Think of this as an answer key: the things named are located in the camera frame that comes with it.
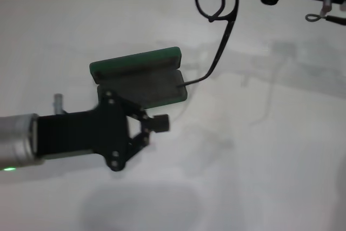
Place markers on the green glasses case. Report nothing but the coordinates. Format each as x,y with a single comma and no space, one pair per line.
151,85

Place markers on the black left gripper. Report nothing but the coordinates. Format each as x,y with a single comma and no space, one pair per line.
81,133

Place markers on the black glasses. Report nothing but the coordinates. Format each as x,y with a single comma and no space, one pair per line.
220,49

